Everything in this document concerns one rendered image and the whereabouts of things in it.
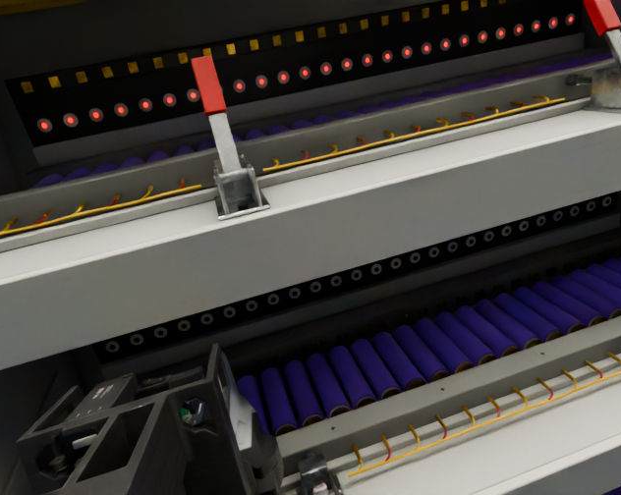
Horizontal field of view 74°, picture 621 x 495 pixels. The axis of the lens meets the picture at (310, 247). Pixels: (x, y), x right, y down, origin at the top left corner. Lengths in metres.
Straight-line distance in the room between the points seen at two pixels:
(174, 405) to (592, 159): 0.27
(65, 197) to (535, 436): 0.34
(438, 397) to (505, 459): 0.05
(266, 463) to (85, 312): 0.12
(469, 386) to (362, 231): 0.15
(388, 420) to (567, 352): 0.14
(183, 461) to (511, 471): 0.21
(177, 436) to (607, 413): 0.28
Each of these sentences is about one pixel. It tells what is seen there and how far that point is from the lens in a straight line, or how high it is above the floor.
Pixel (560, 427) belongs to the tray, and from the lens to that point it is 0.34.
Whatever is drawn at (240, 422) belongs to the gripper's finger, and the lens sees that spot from 0.27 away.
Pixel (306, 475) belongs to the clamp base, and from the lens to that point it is 0.29.
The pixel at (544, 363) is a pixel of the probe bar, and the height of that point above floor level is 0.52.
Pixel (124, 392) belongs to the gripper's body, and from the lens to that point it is 0.21.
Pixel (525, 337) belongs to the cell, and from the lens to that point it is 0.38.
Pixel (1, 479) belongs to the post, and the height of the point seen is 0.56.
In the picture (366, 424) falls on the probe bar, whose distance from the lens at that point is 0.30.
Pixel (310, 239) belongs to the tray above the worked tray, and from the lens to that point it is 0.23.
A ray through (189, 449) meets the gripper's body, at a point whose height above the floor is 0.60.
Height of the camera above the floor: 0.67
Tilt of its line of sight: 5 degrees down
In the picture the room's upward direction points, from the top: 15 degrees counter-clockwise
